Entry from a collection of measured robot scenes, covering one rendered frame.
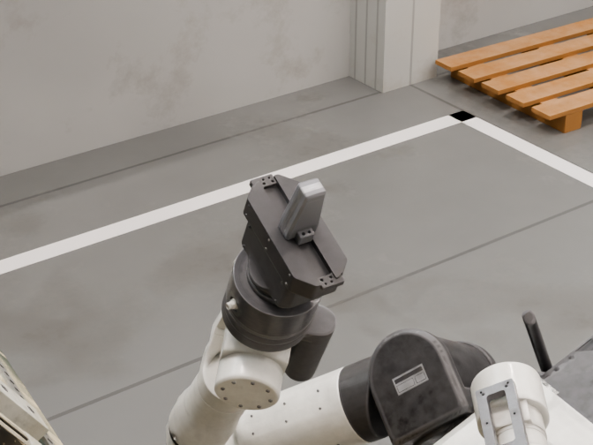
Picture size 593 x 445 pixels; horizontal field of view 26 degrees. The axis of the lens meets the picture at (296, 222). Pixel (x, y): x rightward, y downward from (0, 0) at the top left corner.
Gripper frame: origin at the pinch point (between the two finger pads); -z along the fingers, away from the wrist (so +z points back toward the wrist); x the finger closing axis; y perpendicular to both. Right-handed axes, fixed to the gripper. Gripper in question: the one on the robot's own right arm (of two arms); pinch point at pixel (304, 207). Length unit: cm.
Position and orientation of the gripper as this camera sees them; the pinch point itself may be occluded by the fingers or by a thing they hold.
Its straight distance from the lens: 111.2
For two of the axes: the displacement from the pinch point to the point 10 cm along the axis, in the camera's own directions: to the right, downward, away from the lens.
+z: -2.1, 5.7, 7.9
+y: -8.6, 2.8, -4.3
